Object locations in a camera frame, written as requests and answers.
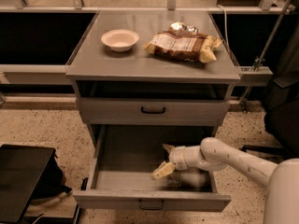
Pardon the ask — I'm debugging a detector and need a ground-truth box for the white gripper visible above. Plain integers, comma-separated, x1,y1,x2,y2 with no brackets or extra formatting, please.
150,144,206,180

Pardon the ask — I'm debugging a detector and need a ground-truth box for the clear plastic water bottle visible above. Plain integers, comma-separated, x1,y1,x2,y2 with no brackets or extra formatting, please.
165,172,182,188

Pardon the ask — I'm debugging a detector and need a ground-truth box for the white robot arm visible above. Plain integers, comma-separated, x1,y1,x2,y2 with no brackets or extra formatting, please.
151,137,299,224

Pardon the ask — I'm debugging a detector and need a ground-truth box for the open grey lower drawer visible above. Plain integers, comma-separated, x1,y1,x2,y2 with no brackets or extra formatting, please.
74,125,231,212

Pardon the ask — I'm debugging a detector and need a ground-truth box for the grey drawer cabinet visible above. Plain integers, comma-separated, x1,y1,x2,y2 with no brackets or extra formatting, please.
66,9,240,141

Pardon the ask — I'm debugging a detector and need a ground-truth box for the closed grey upper drawer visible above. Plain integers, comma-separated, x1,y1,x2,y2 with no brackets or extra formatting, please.
77,98,229,126

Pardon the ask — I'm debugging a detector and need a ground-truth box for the metal diagonal rod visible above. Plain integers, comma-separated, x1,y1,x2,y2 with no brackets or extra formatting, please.
239,0,292,112

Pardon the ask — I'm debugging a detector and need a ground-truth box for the brown yellow chip bag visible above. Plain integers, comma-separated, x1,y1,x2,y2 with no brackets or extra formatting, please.
143,22,222,63

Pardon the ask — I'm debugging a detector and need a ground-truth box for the black office chair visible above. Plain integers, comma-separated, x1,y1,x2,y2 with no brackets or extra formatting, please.
241,25,299,159

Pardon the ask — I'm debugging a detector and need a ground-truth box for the white paper bowl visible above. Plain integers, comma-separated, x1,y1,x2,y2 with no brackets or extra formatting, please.
101,29,139,52

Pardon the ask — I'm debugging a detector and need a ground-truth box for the black box at left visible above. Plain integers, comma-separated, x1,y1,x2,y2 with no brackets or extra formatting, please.
0,145,72,224

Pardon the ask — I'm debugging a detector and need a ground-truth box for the black drawer handle lower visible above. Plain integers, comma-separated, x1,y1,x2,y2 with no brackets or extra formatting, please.
138,200,164,211

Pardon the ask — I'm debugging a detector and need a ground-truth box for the black drawer handle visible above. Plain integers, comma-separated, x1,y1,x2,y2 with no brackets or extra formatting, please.
138,200,164,211
140,106,166,115

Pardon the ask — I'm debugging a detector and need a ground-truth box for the black drawer handle upper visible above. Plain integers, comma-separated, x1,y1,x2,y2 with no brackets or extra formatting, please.
140,106,166,115

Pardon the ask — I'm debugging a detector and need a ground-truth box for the white cable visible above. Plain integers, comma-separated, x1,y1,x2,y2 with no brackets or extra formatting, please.
216,4,233,56

